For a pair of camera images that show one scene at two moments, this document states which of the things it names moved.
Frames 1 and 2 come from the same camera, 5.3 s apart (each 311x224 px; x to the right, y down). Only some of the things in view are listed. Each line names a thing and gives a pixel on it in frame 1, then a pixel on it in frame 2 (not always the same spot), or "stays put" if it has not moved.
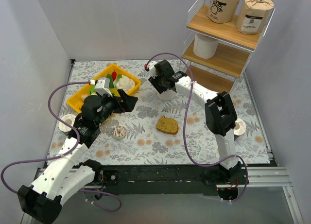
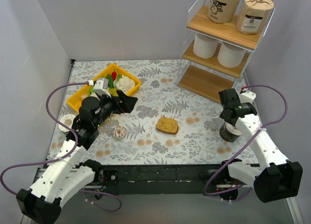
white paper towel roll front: (204, 46) stays put
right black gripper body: (157, 82) to (233, 120)
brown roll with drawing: (223, 5) stays put
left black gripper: (120, 101) stays put
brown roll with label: (253, 15) stays put
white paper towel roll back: (167, 95) to (230, 56)
